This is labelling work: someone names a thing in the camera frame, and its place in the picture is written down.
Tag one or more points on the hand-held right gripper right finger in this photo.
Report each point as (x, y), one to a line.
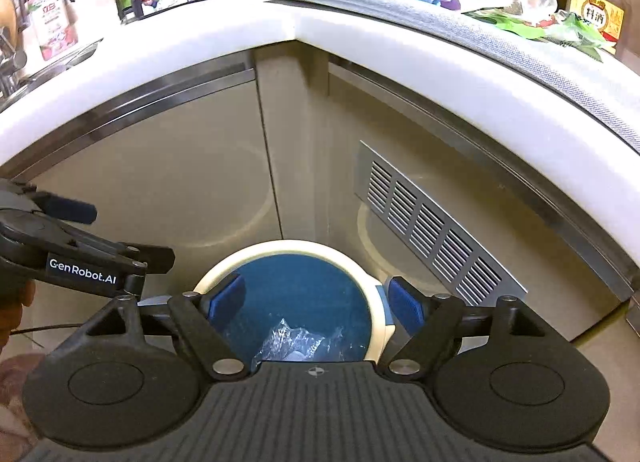
(404, 304)

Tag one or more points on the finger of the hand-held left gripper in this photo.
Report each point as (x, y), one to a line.
(152, 258)
(70, 208)

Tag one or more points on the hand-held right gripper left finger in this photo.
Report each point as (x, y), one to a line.
(226, 298)

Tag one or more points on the white bin with blue bag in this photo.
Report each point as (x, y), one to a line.
(300, 292)

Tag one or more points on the clear plastic wrap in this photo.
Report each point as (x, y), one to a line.
(295, 339)

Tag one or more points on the clear wrapper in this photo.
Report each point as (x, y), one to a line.
(534, 1)

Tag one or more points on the person's left hand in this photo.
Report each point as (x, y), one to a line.
(26, 298)

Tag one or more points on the metal vent grille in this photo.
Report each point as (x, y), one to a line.
(430, 232)

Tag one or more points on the beige cabinet door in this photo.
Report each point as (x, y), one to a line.
(150, 167)
(450, 142)

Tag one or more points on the steel sink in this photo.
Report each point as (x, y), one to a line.
(45, 77)

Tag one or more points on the pink rug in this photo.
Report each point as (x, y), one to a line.
(15, 407)

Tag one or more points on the metal faucet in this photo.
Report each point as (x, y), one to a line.
(12, 60)

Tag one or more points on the pink dish soap bottle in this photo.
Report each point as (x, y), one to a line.
(51, 17)

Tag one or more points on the wooden cutting board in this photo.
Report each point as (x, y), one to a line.
(6, 12)

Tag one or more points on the grey fabric counter mat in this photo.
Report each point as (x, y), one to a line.
(500, 50)

